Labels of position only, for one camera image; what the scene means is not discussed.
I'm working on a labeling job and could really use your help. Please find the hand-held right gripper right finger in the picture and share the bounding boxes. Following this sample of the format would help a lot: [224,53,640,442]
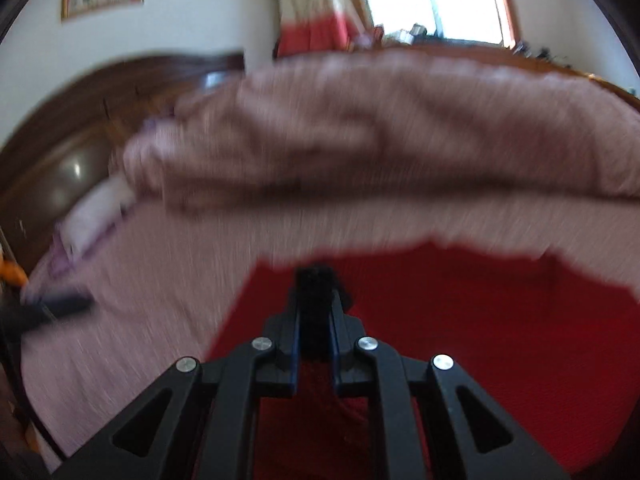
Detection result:
[316,266,572,480]

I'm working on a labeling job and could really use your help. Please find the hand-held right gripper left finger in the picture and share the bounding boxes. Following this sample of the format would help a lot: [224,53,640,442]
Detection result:
[50,266,317,480]

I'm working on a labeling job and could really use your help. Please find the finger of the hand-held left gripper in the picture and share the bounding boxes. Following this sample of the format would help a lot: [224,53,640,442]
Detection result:
[30,286,95,319]

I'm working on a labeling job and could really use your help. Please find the red knitted cloth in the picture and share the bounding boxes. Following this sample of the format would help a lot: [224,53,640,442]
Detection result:
[207,241,640,480]

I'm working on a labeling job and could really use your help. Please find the orange object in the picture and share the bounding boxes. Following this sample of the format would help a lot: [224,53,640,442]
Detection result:
[0,255,27,287]

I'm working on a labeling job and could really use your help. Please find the pink patterned bed sheet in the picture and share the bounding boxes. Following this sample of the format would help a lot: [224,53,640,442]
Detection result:
[20,180,640,463]

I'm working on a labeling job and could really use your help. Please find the white pillow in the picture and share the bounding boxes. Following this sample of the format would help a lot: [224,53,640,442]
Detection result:
[59,176,137,257]

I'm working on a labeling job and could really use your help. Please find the dark wooden headboard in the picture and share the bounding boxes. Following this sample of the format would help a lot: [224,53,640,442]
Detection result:
[0,50,247,273]

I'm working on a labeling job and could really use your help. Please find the pink rolled duvet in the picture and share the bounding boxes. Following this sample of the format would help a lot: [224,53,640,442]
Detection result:
[122,51,640,213]

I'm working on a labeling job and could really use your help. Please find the dark small items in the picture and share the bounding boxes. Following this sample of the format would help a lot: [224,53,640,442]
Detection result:
[379,23,442,44]

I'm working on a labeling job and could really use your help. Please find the cream and red curtain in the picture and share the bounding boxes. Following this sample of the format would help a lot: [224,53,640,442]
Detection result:
[274,0,374,59]

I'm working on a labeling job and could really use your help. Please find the wooden bed rail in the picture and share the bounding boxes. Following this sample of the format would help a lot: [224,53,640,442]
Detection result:
[415,41,640,103]

